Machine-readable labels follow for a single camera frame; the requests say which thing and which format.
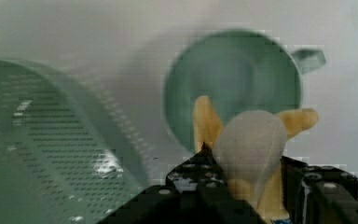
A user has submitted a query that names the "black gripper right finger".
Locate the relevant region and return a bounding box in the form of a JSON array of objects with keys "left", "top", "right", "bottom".
[{"left": 281, "top": 157, "right": 358, "bottom": 224}]

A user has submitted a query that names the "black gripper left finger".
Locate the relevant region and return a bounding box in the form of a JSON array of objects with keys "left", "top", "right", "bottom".
[{"left": 97, "top": 145, "right": 266, "bottom": 224}]

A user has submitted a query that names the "peeled toy banana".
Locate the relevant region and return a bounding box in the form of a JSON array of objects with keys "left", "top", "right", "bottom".
[{"left": 193, "top": 95, "right": 319, "bottom": 224}]

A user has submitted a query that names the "green mug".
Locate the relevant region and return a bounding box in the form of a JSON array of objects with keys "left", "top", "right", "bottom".
[{"left": 162, "top": 29, "right": 326, "bottom": 151}]

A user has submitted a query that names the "green perforated colander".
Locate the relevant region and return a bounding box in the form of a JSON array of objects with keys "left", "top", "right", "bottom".
[{"left": 0, "top": 60, "right": 145, "bottom": 224}]

